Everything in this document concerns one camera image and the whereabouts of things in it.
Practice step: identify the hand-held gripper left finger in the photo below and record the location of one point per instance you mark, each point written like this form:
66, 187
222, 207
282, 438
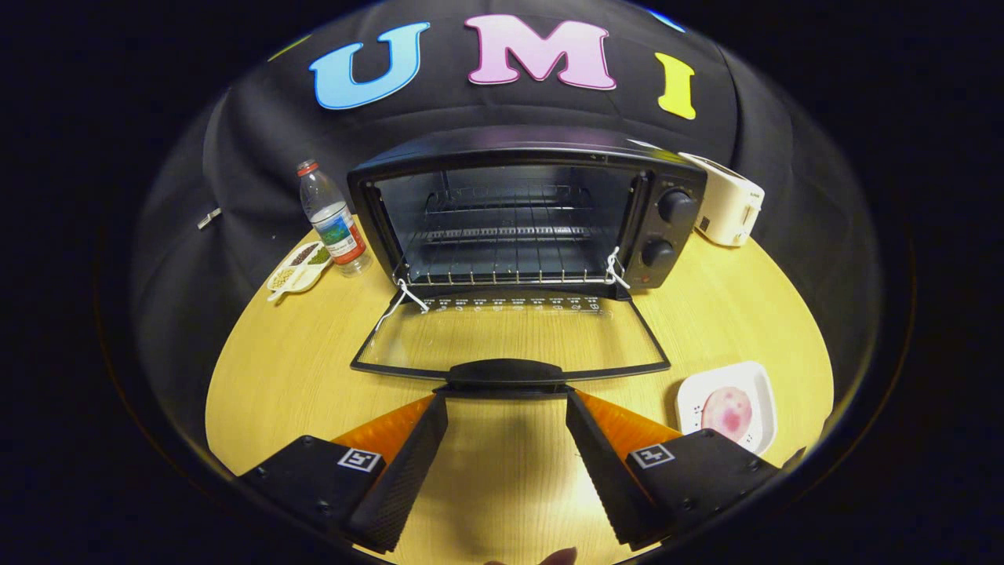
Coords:
404, 471

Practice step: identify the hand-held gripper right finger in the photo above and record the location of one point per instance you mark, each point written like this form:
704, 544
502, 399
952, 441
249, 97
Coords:
608, 471

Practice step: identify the white square plate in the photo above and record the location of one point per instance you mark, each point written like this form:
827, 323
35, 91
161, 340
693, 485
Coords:
757, 384

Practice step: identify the black toaster oven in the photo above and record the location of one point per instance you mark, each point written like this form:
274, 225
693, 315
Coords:
549, 145

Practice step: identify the white bread toaster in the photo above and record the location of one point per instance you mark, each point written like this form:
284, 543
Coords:
725, 200

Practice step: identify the white divided snack dish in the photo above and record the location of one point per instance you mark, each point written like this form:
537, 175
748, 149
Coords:
292, 275

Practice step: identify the clear plastic water bottle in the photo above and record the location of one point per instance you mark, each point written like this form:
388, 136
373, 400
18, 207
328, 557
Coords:
339, 227

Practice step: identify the silver clip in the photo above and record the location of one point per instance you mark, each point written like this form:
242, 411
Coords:
209, 219

